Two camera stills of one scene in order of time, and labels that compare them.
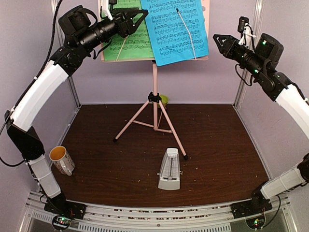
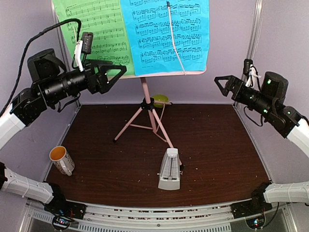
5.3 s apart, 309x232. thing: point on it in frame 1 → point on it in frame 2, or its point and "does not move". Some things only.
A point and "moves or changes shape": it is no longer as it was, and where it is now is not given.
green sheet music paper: [138, 44] → [104, 32]
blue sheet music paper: [177, 30] moves or changes shape
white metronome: [170, 173] does not move
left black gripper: [126, 25] → [102, 84]
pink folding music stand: [154, 115] → [147, 117]
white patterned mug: [63, 162] does not move
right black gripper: [226, 48] → [232, 81]
